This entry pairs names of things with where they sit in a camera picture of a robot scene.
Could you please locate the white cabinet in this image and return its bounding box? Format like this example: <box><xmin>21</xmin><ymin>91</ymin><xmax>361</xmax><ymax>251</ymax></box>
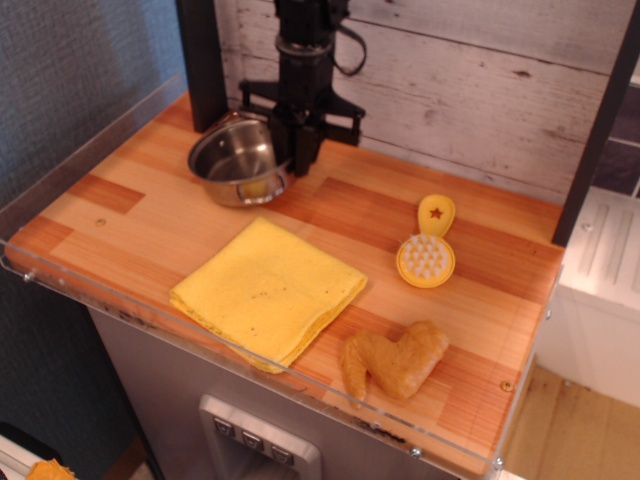
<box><xmin>536</xmin><ymin>187</ymin><xmax>639</xmax><ymax>406</ymax></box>

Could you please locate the dark right frame post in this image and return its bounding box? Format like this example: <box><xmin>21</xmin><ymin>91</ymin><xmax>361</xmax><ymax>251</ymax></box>
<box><xmin>552</xmin><ymin>1</ymin><xmax>639</xmax><ymax>247</ymax></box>

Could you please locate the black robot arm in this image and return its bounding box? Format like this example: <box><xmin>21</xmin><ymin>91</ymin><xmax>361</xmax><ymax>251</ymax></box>
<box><xmin>239</xmin><ymin>1</ymin><xmax>367</xmax><ymax>177</ymax></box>

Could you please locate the silver dispenser panel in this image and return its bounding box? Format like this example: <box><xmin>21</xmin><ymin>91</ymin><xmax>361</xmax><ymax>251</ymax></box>
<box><xmin>199</xmin><ymin>395</ymin><xmax>323</xmax><ymax>480</ymax></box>

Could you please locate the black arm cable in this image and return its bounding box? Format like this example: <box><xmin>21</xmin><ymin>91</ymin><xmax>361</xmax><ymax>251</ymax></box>
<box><xmin>332</xmin><ymin>23</ymin><xmax>369</xmax><ymax>78</ymax></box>

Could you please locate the yellow scrub brush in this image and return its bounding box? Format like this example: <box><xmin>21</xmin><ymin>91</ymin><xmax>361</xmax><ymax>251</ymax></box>
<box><xmin>396</xmin><ymin>194</ymin><xmax>456</xmax><ymax>289</ymax></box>

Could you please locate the stainless steel pot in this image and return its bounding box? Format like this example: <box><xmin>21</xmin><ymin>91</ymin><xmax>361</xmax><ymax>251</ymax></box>
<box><xmin>187</xmin><ymin>112</ymin><xmax>295</xmax><ymax>207</ymax></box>

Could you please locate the plastic chicken wing toy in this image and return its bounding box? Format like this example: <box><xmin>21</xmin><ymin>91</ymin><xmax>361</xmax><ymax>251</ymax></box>
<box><xmin>341</xmin><ymin>321</ymin><xmax>450</xmax><ymax>401</ymax></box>

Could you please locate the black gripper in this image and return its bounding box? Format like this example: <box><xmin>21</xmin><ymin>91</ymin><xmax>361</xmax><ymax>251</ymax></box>
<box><xmin>239</xmin><ymin>39</ymin><xmax>365</xmax><ymax>176</ymax></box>

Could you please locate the clear acrylic table guard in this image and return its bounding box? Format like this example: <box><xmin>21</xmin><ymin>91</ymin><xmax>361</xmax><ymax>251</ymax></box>
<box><xmin>1</xmin><ymin>76</ymin><xmax>562</xmax><ymax>479</ymax></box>

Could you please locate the orange object bottom left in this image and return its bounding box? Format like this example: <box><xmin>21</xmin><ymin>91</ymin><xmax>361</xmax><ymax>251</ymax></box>
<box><xmin>25</xmin><ymin>459</ymin><xmax>76</xmax><ymax>480</ymax></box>

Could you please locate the yellow folded cloth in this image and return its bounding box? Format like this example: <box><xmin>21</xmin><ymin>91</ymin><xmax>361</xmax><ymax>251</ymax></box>
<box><xmin>170</xmin><ymin>218</ymin><xmax>367</xmax><ymax>374</ymax></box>

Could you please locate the dark frame post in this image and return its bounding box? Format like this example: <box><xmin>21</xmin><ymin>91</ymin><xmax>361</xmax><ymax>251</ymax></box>
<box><xmin>552</xmin><ymin>1</ymin><xmax>639</xmax><ymax>247</ymax></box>
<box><xmin>176</xmin><ymin>0</ymin><xmax>228</xmax><ymax>133</ymax></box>

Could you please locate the dark left frame post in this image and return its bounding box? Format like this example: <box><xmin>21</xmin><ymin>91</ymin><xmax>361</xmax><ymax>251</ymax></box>
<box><xmin>176</xmin><ymin>0</ymin><xmax>228</xmax><ymax>133</ymax></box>

